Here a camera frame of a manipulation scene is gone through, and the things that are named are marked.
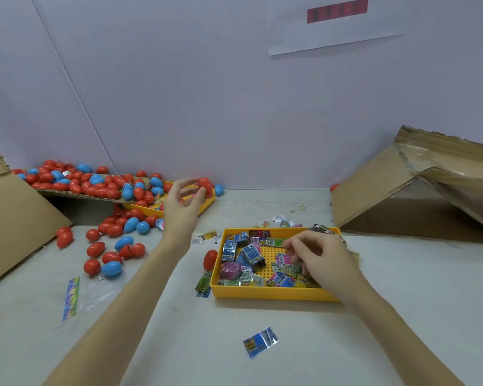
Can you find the person's right hand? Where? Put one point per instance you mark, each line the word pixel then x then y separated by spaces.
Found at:
pixel 330 265

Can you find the person's left hand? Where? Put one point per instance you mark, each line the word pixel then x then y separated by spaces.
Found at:
pixel 181 217

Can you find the yellow label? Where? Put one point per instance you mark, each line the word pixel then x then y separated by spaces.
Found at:
pixel 355 257

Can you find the single red plastic egg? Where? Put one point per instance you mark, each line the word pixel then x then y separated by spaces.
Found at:
pixel 203 184

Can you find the pile of plastic eggs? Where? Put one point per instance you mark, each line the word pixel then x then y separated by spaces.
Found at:
pixel 105 185

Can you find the blue packet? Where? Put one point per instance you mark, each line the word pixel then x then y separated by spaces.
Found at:
pixel 260 341

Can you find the person's left forearm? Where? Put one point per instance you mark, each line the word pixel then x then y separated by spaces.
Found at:
pixel 117 317

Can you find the person's right forearm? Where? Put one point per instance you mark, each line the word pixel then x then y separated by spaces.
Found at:
pixel 406 341

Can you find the yellow tray under eggs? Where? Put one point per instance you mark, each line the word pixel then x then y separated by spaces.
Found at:
pixel 209 206

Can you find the yellow plastic tray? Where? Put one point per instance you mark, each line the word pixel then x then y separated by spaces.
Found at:
pixel 257 294

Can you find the torn flattened cardboard box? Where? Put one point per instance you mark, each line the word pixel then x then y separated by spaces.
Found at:
pixel 366 185

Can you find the brown cardboard sheet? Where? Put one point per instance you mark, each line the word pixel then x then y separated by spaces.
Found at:
pixel 72 195

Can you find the clear bag with coloured label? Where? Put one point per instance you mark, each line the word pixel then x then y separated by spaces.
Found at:
pixel 76 297

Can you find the tall brown cardboard box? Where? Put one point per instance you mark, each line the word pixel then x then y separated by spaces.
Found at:
pixel 12 221

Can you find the white paper sign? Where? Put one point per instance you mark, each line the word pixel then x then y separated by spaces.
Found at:
pixel 342 32

